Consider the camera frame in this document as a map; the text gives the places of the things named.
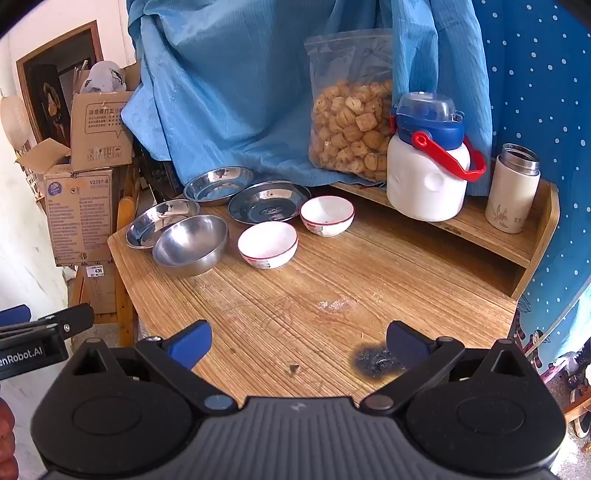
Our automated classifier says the small labelled cardboard box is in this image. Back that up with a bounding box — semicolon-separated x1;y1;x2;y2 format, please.
76;261;118;315

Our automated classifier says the white thermos cup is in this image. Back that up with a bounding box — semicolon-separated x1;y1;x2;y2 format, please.
485;143;542;235

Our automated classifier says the open brown cardboard box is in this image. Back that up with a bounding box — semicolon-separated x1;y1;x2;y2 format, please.
69;60;141;174

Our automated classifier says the white jug blue lid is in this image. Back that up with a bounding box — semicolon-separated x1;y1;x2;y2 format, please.
386;91;488;223

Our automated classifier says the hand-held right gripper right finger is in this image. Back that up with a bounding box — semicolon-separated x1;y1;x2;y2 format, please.
358;320;529;414

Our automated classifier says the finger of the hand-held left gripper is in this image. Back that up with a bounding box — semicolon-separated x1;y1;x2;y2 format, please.
0;303;96;344
0;305;33;329

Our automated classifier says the blue dotted printed curtain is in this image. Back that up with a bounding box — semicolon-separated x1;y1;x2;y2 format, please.
471;0;591;384

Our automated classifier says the white ceramic bowl red rim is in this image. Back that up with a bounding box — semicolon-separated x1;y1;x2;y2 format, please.
238;221;299;270
300;196;356;238

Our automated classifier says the wooden desk shelf riser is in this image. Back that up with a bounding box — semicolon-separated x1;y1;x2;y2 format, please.
330;178;560;301

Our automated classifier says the white cap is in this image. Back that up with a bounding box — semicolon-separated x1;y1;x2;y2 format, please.
79;60;126;95

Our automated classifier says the framed dark picture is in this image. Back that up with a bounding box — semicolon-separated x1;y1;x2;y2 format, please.
16;20;105;148

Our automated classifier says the person's left hand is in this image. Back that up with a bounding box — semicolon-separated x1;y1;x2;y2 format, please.
0;398;19;480

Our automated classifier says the cardboard box blue print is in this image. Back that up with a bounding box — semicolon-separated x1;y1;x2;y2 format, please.
16;138;116;267

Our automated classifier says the stainless steel bowl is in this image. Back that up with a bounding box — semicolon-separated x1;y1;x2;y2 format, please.
152;215;230;278

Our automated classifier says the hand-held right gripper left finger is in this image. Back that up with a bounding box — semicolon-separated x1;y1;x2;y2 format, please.
68;319;236;414

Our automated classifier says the clear bag of biscuits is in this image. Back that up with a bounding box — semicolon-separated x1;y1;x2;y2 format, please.
304;28;395;183

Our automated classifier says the light blue striped cloth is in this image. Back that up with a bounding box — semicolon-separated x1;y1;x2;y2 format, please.
121;0;494;197

